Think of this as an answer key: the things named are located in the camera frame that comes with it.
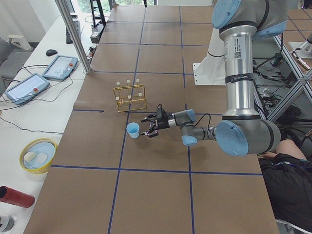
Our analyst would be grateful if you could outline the blue teach pendant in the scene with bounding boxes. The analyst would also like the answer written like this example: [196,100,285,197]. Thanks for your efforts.
[42,55,78,81]
[4,73,50,105]

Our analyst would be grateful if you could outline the red cylinder bottle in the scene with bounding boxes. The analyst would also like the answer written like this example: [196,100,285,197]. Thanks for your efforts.
[0,186,35,208]

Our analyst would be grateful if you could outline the aluminium frame post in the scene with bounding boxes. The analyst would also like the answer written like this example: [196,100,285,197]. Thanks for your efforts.
[55,0,92,74]

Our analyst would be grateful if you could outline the near blue teach pendant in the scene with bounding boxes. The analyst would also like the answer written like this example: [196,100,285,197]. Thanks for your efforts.
[4,73,50,105]

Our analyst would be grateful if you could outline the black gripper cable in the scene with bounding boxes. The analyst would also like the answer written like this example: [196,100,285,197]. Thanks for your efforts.
[190,113,212,130]

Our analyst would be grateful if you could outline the black keyboard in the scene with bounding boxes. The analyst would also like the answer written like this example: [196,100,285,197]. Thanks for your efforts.
[65,20,81,45]

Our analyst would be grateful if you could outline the person in black shorts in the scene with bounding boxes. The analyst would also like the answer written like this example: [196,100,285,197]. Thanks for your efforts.
[258,139,312,232]

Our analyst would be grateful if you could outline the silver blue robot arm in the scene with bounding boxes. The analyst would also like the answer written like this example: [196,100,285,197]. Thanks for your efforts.
[144,0,288,156]

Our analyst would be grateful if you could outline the black computer mouse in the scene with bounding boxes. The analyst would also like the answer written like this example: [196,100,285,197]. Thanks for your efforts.
[46,49,58,57]

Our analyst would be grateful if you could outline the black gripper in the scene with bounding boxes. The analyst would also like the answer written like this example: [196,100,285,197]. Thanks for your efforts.
[140,113,170,138]

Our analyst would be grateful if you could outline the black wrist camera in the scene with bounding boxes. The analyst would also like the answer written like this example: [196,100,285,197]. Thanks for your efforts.
[156,103,166,119]

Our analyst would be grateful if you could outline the gold wire cup holder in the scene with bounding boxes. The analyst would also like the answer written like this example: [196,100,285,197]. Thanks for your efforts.
[113,78,147,113]

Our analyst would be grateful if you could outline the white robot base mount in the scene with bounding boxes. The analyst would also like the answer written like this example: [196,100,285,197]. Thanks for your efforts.
[193,28,225,86]

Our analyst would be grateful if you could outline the light blue plastic cup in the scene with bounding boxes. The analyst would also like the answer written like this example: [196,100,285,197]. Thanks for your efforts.
[126,122,140,139]

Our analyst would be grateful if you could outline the far blue teach pendant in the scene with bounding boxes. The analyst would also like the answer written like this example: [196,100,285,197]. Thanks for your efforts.
[42,55,78,81]

